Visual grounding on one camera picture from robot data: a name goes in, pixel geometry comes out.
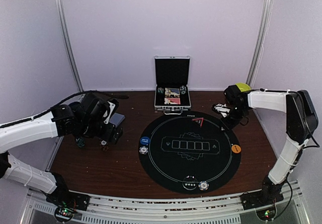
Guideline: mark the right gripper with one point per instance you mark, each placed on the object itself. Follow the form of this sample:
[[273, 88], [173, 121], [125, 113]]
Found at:
[[233, 125]]

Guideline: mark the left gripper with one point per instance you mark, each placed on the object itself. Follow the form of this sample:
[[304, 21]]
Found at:
[[116, 134]]

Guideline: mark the orange 100 chip stack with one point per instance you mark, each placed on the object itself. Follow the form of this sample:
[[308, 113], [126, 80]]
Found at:
[[104, 145]]

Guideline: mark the green 50 chip stack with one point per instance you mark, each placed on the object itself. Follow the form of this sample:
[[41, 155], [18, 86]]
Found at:
[[80, 142]]

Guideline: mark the blue chip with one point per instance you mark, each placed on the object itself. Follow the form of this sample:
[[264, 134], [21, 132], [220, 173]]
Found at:
[[143, 150], [203, 185]]

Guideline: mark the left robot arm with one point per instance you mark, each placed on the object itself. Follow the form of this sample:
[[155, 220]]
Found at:
[[57, 121]]

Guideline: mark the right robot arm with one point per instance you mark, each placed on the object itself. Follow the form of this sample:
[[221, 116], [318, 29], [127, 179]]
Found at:
[[301, 122]]

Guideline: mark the blue-backed card deck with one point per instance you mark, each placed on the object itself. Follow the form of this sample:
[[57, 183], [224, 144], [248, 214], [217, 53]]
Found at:
[[116, 119]]

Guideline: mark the yellow-green cup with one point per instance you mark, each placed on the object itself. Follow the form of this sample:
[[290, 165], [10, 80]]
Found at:
[[243, 87]]

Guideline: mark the blue small blind button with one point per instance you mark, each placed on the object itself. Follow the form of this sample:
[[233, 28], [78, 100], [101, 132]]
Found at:
[[144, 140]]

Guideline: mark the orange big blind button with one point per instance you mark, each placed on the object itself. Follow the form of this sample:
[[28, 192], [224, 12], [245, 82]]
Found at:
[[235, 148]]

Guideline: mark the chips in case right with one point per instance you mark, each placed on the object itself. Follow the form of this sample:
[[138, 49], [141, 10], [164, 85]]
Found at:
[[183, 90]]

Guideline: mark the chips in case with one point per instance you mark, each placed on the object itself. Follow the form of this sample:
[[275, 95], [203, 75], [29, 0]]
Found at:
[[183, 90], [160, 90]]

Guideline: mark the card box in case lower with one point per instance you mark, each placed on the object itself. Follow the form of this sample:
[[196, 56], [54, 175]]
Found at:
[[172, 101]]

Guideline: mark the card box in case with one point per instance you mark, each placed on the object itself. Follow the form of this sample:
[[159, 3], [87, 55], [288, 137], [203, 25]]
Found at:
[[172, 91], [172, 101]]

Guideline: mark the chips in case left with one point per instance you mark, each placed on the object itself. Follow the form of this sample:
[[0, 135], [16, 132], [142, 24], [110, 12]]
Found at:
[[160, 90]]

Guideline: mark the card box in case upper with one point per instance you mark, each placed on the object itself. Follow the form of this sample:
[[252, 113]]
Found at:
[[172, 91]]

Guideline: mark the round black poker mat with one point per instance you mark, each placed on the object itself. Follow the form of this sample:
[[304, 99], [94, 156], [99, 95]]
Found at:
[[191, 143]]

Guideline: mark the aluminium poker case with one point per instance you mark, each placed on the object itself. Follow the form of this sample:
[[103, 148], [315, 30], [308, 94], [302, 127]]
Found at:
[[172, 72]]

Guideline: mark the clear dealer button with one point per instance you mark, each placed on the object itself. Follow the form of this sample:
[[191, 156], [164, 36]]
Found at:
[[189, 183]]

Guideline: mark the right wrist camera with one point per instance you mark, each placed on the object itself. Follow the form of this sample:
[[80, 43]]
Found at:
[[221, 109]]

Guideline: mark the right aluminium frame post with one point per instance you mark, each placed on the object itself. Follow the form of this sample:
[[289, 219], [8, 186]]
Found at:
[[259, 46]]

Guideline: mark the aluminium frame post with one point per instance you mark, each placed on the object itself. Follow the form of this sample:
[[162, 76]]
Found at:
[[259, 46], [67, 44]]

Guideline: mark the front aluminium rail base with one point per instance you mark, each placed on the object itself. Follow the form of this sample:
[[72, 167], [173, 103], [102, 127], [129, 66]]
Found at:
[[213, 209]]

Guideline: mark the left aluminium frame post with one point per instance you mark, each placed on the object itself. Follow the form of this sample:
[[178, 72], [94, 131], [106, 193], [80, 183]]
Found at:
[[67, 44]]

